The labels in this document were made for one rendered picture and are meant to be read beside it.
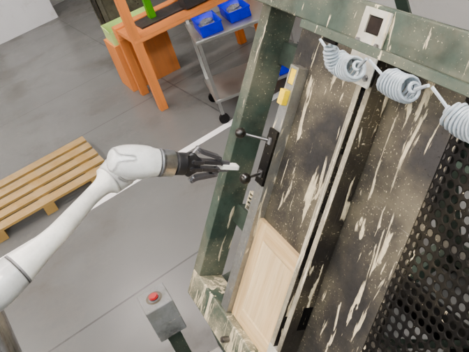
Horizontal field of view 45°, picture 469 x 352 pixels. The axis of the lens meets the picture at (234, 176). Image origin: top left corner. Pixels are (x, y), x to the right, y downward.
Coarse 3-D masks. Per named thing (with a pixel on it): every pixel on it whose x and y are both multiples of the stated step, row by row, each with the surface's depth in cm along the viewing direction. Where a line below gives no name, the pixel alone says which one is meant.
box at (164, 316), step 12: (156, 288) 228; (144, 300) 225; (156, 300) 223; (168, 300) 221; (144, 312) 220; (156, 312) 220; (168, 312) 223; (156, 324) 223; (168, 324) 226; (180, 324) 229; (168, 336) 229
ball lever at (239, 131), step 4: (240, 128) 187; (236, 132) 187; (240, 132) 186; (244, 132) 187; (236, 136) 188; (240, 136) 187; (244, 136) 188; (248, 136) 188; (252, 136) 188; (256, 136) 188; (268, 140) 188; (268, 144) 188
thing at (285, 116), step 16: (304, 80) 181; (288, 112) 184; (288, 128) 187; (272, 160) 190; (272, 176) 193; (256, 192) 197; (256, 208) 197; (256, 224) 199; (240, 240) 205; (240, 256) 205; (240, 272) 206; (224, 304) 214
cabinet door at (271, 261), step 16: (256, 240) 200; (272, 240) 191; (256, 256) 199; (272, 256) 191; (288, 256) 183; (256, 272) 200; (272, 272) 191; (288, 272) 183; (240, 288) 208; (256, 288) 199; (272, 288) 191; (240, 304) 208; (256, 304) 199; (272, 304) 190; (240, 320) 207; (256, 320) 198; (272, 320) 190; (256, 336) 198
